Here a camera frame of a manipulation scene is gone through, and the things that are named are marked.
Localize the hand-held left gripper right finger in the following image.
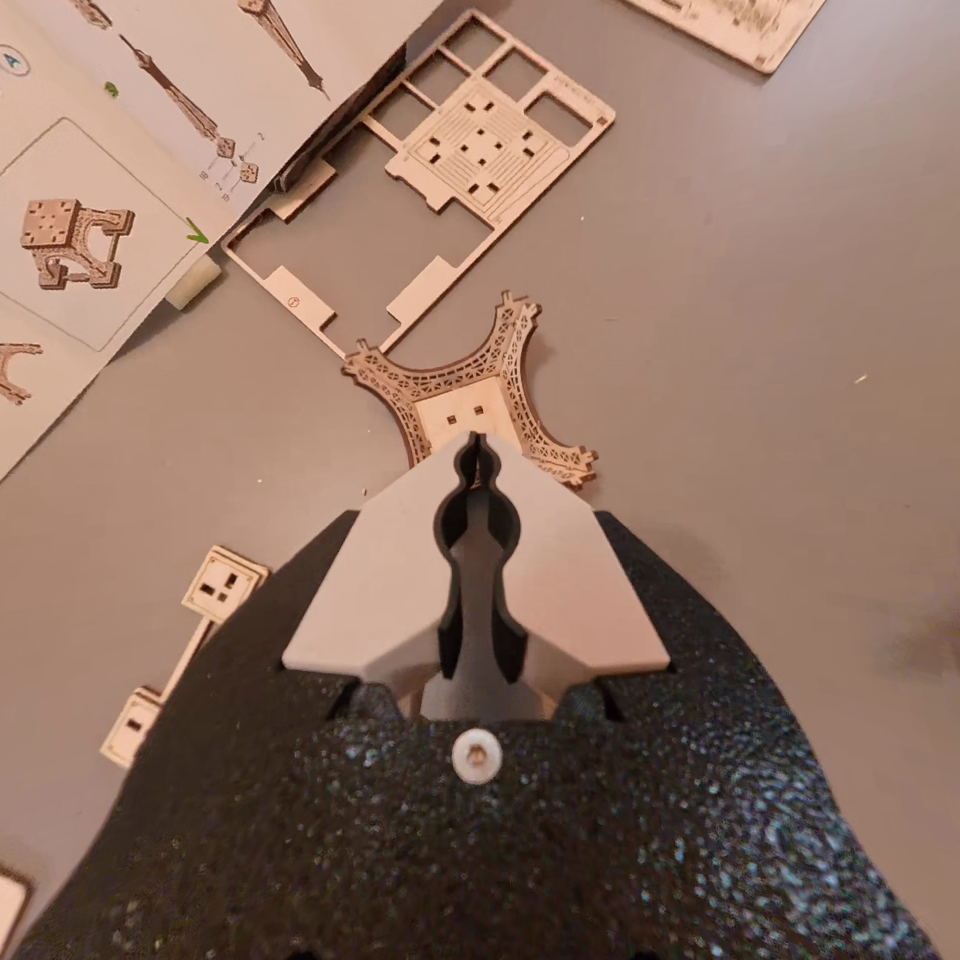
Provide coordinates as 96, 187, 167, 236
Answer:
477, 432, 672, 719

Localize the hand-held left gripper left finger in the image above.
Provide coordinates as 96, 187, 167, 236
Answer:
281, 432, 483, 715

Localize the square wooden plate with holes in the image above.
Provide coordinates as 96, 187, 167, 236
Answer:
412, 378, 513, 459

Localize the wooden tower arch piece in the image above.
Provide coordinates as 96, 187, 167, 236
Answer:
342, 291, 601, 492

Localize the cut-out wooden parts sheet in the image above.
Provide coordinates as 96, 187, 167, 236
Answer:
221, 9, 618, 360

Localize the small white block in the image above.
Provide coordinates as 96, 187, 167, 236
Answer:
163, 256, 225, 311

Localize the paper assembly instruction sheet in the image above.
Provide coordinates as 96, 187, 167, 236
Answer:
0, 0, 444, 481

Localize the pale board with dark rim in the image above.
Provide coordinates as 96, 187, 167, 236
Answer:
0, 862, 35, 960

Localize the engraved wooden parts sheet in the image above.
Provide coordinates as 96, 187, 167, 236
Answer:
621, 0, 828, 76

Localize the wooden four-pad square frame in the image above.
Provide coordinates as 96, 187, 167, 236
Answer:
99, 545, 271, 770

